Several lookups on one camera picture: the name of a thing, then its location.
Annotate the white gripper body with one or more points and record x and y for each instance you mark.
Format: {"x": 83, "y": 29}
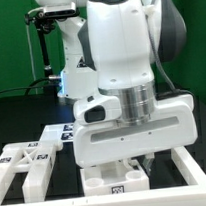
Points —
{"x": 170, "y": 125}

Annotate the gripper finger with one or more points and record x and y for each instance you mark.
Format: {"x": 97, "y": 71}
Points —
{"x": 147, "y": 162}

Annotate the white chair seat part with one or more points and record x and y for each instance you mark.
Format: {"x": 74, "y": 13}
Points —
{"x": 114, "y": 178}

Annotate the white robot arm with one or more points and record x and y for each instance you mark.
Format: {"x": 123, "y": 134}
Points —
{"x": 109, "y": 78}

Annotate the white U-shaped fence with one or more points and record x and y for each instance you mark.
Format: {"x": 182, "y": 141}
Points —
{"x": 193, "y": 194}

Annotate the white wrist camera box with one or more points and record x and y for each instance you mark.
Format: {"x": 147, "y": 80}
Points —
{"x": 97, "y": 108}

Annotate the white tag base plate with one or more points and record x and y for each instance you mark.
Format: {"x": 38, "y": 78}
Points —
{"x": 62, "y": 132}

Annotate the white chair back frame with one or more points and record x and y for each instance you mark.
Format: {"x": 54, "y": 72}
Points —
{"x": 35, "y": 159}

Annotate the grey mounted camera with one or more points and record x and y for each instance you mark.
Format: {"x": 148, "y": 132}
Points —
{"x": 60, "y": 10}

